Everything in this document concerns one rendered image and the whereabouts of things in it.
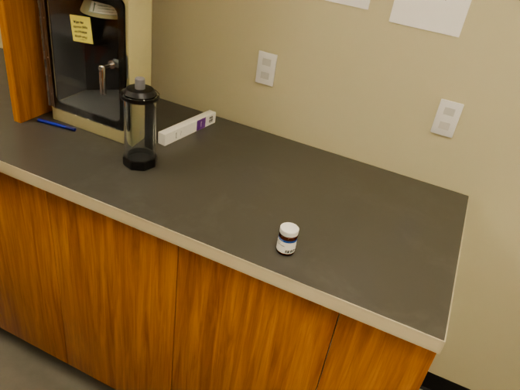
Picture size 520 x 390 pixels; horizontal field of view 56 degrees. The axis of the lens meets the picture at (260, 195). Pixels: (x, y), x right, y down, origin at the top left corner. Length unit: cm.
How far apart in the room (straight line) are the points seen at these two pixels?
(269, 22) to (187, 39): 34
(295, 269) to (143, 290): 52
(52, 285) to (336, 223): 98
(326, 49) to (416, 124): 38
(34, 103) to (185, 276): 82
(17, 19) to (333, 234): 113
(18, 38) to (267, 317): 112
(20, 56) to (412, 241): 130
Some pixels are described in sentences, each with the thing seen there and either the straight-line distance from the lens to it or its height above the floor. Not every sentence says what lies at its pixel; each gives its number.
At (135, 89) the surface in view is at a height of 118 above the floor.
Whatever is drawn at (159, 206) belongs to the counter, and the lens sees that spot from 134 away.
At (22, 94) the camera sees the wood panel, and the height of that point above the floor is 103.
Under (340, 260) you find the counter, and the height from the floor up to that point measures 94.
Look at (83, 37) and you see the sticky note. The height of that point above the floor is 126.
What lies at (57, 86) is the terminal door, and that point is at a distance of 174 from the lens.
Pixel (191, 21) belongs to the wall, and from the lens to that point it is 189.
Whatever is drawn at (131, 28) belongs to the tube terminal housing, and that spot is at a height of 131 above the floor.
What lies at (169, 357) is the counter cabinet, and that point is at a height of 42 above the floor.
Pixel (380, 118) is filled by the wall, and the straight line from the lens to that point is 170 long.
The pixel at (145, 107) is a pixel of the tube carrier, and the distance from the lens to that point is 142.
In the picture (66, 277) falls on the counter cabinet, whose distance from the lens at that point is 172.
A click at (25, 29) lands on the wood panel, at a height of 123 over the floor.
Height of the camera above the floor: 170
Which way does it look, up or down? 32 degrees down
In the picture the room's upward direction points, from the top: 9 degrees clockwise
